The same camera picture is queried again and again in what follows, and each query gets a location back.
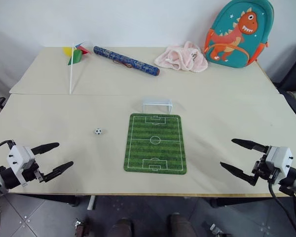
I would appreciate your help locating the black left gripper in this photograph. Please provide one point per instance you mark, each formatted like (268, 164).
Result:
(32, 171)

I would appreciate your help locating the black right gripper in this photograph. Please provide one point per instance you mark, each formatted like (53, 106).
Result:
(262, 170)

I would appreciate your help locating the small black white football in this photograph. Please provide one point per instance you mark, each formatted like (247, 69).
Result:
(98, 131)

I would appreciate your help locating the green football pitch mat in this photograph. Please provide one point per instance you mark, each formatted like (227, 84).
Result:
(155, 153)

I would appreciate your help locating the white table leg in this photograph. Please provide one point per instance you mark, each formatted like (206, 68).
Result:
(91, 203)

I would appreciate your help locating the small metal caster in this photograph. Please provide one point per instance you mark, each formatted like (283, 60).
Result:
(79, 228)
(215, 230)

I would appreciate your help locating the dark chair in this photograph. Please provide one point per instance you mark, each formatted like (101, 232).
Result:
(292, 74)

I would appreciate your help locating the small white toy goal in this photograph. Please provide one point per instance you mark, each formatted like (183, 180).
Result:
(158, 105)

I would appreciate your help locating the colourful pinwheel white stick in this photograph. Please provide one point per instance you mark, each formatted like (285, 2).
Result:
(75, 55)

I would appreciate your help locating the pink fluffy towel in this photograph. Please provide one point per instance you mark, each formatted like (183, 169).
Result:
(185, 59)

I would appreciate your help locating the red rubber band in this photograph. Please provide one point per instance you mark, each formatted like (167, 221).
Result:
(124, 65)

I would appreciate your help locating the blue patterned tube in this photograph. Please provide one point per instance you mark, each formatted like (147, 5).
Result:
(128, 61)

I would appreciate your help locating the teal dinosaur backpack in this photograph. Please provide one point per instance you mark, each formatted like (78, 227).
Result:
(236, 24)

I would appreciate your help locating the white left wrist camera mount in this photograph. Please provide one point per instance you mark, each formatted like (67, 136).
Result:
(17, 154)

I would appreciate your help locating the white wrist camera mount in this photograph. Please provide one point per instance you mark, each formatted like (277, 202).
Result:
(280, 158)
(17, 154)

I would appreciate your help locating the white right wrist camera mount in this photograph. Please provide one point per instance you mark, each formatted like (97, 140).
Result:
(280, 158)

